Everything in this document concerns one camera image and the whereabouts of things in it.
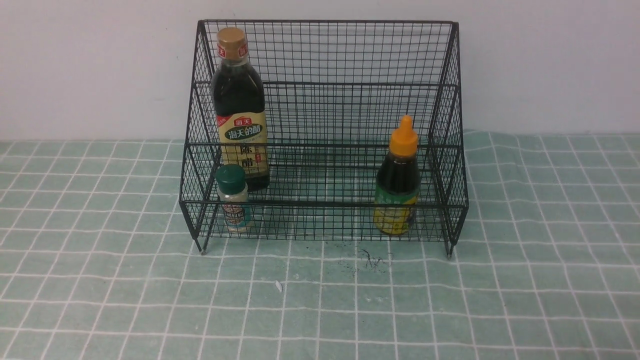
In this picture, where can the large dark vinegar bottle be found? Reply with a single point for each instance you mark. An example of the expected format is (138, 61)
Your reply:
(239, 104)

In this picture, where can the green checkered tablecloth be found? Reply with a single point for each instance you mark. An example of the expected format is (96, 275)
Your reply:
(97, 264)

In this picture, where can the black wire mesh shelf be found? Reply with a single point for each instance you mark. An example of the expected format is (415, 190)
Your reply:
(334, 92)

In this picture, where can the small green-capped spice jar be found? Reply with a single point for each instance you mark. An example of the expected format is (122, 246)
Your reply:
(233, 192)

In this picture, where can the orange-capped dark sauce bottle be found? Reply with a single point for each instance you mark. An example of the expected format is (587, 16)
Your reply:
(398, 182)

